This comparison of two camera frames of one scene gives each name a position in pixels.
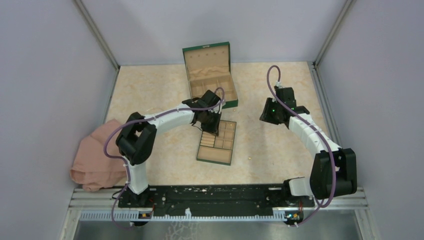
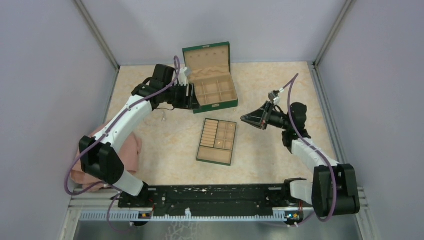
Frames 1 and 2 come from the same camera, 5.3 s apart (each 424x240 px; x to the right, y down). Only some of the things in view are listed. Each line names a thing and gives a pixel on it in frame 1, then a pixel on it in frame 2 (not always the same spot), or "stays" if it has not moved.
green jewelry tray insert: [218, 149] stays
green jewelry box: [208, 68] stays
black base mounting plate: [212, 198] stays
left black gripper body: [210, 123] → [177, 95]
